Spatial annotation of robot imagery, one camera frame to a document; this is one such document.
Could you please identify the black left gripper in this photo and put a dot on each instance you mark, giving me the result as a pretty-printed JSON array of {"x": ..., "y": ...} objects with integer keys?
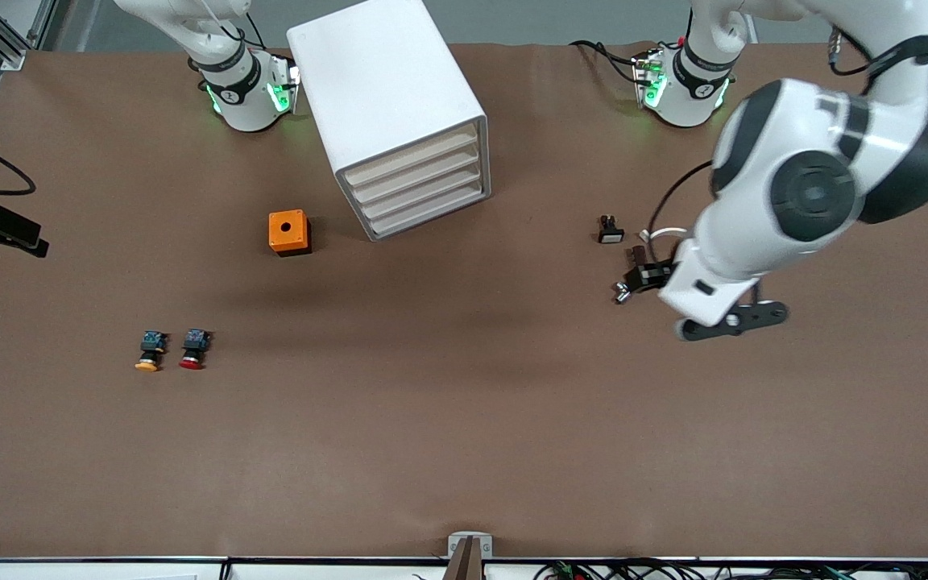
[{"x": 651, "y": 275}]

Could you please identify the red mushroom push button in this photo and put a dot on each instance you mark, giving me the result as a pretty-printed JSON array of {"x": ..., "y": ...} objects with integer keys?
[{"x": 193, "y": 350}]

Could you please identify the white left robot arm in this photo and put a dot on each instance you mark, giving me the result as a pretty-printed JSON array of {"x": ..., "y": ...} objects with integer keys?
[{"x": 754, "y": 225}]

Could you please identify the yellow mushroom push button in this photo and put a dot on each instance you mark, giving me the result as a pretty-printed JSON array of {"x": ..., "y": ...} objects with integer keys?
[{"x": 150, "y": 352}]

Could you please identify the brown cylinder spacer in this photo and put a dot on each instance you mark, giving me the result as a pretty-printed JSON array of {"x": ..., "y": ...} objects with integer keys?
[{"x": 640, "y": 256}]

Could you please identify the silver metal T-bolt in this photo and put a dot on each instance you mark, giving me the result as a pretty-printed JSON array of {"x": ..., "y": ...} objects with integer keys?
[{"x": 622, "y": 296}]

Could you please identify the orange box with hole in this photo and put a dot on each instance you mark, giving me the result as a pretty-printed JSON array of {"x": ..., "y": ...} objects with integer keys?
[{"x": 287, "y": 229}]

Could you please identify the black white-faced switch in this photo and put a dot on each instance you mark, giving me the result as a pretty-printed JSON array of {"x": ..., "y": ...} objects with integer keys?
[{"x": 611, "y": 234}]

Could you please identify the grey metal mounting bracket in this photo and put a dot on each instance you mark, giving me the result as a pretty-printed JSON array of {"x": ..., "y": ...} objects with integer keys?
[{"x": 486, "y": 548}]

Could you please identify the brown tapered post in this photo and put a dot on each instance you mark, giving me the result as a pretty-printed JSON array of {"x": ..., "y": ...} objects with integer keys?
[{"x": 468, "y": 564}]

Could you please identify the white table edge rail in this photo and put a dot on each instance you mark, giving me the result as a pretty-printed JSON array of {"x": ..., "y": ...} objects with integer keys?
[{"x": 69, "y": 572}]

